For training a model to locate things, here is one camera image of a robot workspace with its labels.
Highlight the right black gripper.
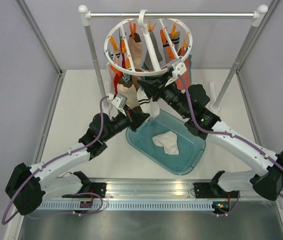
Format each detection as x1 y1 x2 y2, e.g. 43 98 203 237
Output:
137 70 190 118

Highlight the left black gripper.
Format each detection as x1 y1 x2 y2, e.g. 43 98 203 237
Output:
102 104 150 142

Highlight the white black-striped sock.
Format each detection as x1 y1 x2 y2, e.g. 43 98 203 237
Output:
136 87 160 118

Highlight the red sock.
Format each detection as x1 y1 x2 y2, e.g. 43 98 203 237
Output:
110 65 124 94

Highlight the white fluffy sock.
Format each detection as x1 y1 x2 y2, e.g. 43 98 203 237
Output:
152 131 179 155

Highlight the white cloth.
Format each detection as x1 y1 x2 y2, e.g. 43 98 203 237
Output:
103 62 115 113

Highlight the white round clip hanger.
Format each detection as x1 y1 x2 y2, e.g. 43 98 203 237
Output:
104 9 193 82

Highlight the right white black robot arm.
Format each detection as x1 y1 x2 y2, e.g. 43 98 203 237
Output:
137 74 283 201

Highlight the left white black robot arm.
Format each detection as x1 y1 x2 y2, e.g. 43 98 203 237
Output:
5 107 150 216

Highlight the teal plastic basin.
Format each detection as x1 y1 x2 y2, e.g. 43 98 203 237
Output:
125 109 206 176

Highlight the coral brown towel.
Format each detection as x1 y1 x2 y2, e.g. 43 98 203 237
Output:
175 46 192 93

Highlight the white striped rear sock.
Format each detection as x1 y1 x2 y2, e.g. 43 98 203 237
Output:
109 49 121 65

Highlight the white silver clothes rack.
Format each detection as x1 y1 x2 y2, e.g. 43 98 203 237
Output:
78 4 269 111

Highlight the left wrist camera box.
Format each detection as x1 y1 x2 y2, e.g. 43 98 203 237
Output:
107 93 127 110

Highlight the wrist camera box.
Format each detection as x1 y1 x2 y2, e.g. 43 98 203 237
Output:
167 58 187 78
107 93 127 110

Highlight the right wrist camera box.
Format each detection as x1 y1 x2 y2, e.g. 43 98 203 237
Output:
167 58 187 78

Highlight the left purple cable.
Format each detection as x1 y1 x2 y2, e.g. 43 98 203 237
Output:
1 96 112 226

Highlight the purple cable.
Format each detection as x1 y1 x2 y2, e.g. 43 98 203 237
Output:
1 96 112 226
176 73 283 208

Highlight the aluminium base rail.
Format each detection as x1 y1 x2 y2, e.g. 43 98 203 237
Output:
89 178 228 201

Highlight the white slotted cable duct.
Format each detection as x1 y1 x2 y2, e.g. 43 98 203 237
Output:
37 200 215 211

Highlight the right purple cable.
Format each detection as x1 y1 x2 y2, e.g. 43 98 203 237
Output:
176 73 283 208

